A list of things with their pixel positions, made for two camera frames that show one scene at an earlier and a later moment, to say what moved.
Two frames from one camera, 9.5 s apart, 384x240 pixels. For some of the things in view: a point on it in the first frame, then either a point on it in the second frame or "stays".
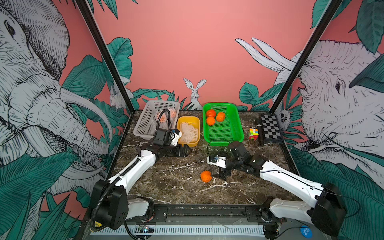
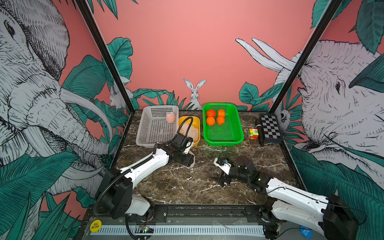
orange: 210,113 stays
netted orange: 205,176 -> 221,112
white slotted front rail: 182,230 stays
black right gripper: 221,172 -> 225,177
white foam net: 189,133 stays
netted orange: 210,120 stays
